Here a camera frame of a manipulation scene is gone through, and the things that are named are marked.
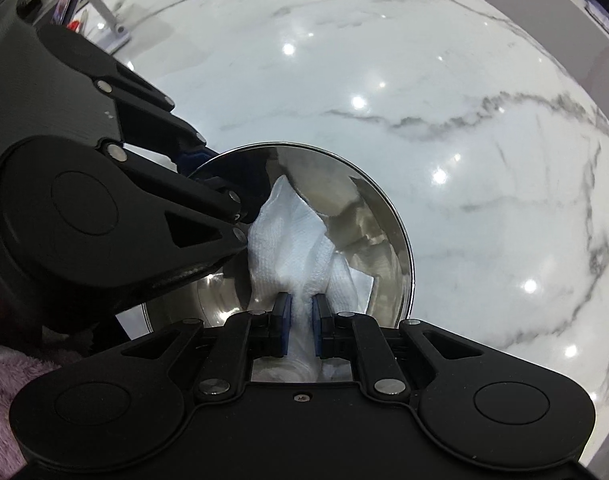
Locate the stainless steel bowl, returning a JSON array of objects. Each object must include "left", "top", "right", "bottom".
[{"left": 142, "top": 143, "right": 414, "bottom": 335}]

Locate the white paper towel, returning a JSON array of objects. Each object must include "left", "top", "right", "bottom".
[{"left": 247, "top": 175, "right": 375, "bottom": 383}]

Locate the purple fluffy cloth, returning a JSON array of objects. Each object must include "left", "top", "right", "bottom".
[{"left": 0, "top": 342, "right": 85, "bottom": 480}]

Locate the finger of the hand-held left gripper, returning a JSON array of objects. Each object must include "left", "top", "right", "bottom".
[
  {"left": 102, "top": 141, "right": 249, "bottom": 267},
  {"left": 82, "top": 42, "right": 222, "bottom": 178}
]

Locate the grey metal stand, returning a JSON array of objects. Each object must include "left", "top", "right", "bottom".
[{"left": 90, "top": 0, "right": 133, "bottom": 45}]

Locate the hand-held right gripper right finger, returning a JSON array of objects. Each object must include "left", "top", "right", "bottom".
[{"left": 311, "top": 293, "right": 478, "bottom": 402}]

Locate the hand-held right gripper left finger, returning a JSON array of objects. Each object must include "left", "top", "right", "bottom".
[{"left": 127, "top": 292, "right": 292, "bottom": 403}]

